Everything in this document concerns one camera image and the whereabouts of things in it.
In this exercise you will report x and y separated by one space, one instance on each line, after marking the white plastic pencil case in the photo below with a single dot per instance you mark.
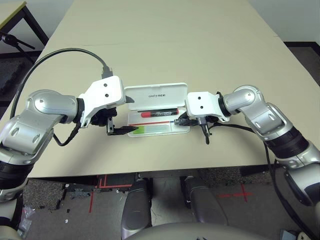
155 96

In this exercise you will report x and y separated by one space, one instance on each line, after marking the speckled grey floor mat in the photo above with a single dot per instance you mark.
220 176
45 195

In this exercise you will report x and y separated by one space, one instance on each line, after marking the grey robot thigh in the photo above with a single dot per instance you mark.
136 207
205 205

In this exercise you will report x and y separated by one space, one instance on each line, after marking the red floor tape lines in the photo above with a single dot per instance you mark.
91 202

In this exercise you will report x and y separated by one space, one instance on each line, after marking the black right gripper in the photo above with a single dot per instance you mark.
205 121

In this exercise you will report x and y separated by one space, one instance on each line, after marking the wooden side table black frame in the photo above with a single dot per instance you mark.
32 22

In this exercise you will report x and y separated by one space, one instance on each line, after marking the crumpled clear plastic bag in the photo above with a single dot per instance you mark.
26 217

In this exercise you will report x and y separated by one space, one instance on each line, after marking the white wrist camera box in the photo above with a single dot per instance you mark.
107 90
202 102

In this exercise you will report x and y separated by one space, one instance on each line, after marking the grey robot right thigh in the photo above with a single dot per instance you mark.
205 205

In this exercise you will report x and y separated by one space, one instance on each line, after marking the black foam floor mat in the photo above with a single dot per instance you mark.
10 75

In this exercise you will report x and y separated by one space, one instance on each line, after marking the black tripod stand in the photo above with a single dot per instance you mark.
7 38

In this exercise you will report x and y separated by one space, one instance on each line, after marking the red floor tape cross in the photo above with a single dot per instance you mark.
243 194

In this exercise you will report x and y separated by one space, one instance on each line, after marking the grey robot torso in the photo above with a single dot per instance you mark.
187 233

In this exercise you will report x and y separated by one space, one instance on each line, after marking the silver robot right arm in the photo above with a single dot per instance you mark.
245 97

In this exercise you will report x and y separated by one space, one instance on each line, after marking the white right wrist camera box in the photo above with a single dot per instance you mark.
202 102

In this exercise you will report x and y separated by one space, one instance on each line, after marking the green and clear pen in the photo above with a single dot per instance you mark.
150 130

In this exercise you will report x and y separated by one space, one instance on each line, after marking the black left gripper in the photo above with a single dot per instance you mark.
102 117

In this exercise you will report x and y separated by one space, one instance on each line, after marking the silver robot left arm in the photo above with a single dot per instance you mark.
50 105

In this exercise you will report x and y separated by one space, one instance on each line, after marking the black work table frame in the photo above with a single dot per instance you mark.
252 170

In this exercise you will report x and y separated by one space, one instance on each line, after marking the red and black marker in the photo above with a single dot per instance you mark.
162 113

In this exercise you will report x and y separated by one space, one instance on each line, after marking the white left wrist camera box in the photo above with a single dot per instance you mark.
107 90

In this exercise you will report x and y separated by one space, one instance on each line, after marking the grey robot left thigh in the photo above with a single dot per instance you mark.
136 207

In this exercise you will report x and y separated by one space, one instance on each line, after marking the blue grey floor box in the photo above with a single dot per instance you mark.
292 235

